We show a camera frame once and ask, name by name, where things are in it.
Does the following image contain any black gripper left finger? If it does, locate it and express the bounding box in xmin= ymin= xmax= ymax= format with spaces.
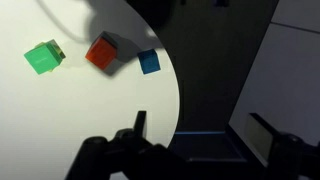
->
xmin=133 ymin=111 xmax=147 ymax=137

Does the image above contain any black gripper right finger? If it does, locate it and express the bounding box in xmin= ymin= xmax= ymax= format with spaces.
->
xmin=244 ymin=113 xmax=279 ymax=166

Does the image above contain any blue block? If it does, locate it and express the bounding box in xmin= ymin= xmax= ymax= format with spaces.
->
xmin=138 ymin=49 xmax=161 ymax=74

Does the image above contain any orange block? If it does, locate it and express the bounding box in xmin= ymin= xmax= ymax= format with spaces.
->
xmin=85 ymin=37 xmax=117 ymax=70

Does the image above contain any green block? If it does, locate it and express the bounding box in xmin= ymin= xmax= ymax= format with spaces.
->
xmin=24 ymin=39 xmax=65 ymax=75

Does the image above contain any white round table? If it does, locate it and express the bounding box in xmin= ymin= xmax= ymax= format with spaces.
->
xmin=0 ymin=0 xmax=180 ymax=180

